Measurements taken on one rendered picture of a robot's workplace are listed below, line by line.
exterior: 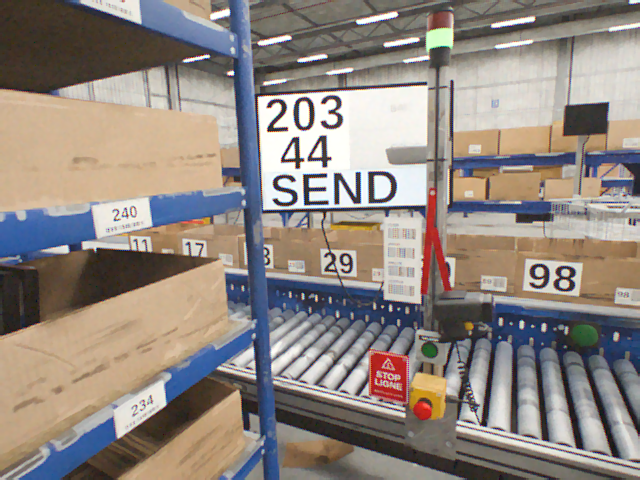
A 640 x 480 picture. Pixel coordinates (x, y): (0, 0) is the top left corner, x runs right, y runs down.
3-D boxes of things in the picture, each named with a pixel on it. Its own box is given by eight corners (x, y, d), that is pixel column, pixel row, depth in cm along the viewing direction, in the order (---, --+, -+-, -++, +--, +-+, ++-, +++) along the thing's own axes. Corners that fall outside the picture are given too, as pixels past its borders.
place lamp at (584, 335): (570, 345, 124) (572, 324, 123) (569, 343, 125) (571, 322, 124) (597, 348, 121) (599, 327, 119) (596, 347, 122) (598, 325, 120)
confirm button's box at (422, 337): (413, 361, 90) (414, 333, 89) (416, 355, 93) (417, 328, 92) (444, 367, 87) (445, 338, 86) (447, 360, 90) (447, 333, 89)
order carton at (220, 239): (179, 264, 209) (176, 232, 205) (216, 252, 234) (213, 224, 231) (239, 270, 190) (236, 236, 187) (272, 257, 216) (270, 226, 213)
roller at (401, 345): (353, 409, 108) (358, 394, 106) (402, 334, 153) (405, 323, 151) (370, 418, 106) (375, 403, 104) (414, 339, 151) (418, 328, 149)
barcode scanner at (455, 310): (497, 348, 78) (491, 298, 77) (435, 346, 84) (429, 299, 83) (498, 335, 84) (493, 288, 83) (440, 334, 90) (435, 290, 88)
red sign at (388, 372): (368, 395, 100) (368, 349, 97) (369, 394, 100) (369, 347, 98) (433, 411, 92) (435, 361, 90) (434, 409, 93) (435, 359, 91)
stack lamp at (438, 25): (424, 47, 79) (424, 15, 78) (429, 53, 84) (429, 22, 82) (450, 43, 77) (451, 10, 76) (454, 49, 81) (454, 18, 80)
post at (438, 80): (404, 447, 98) (406, 71, 81) (409, 435, 102) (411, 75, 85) (454, 461, 93) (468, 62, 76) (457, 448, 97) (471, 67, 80)
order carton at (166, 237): (129, 259, 226) (125, 230, 223) (168, 248, 252) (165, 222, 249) (180, 264, 209) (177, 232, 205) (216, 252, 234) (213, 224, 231)
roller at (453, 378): (429, 431, 99) (429, 413, 98) (456, 345, 144) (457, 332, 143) (450, 436, 96) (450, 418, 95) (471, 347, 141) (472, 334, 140)
